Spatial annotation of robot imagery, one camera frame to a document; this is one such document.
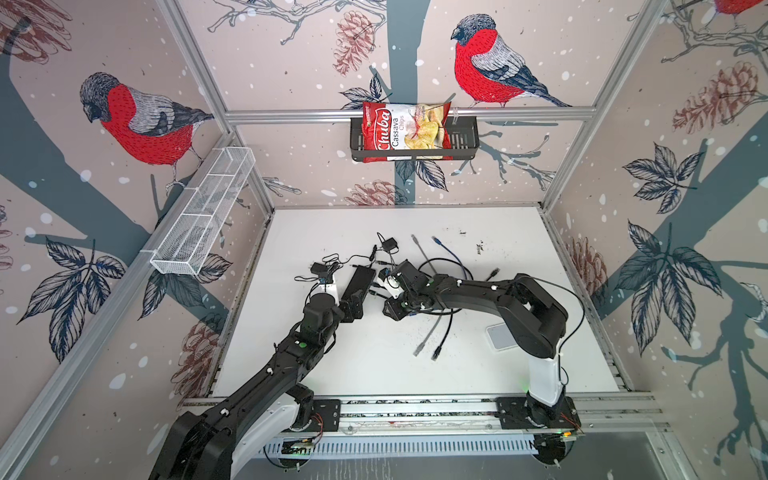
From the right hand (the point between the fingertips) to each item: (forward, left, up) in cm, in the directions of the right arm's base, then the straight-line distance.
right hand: (384, 315), depth 91 cm
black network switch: (+14, +9, -2) cm, 17 cm away
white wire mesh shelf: (+13, +48, +32) cm, 59 cm away
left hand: (+1, +10, +12) cm, 16 cm away
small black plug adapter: (+27, 0, +2) cm, 27 cm away
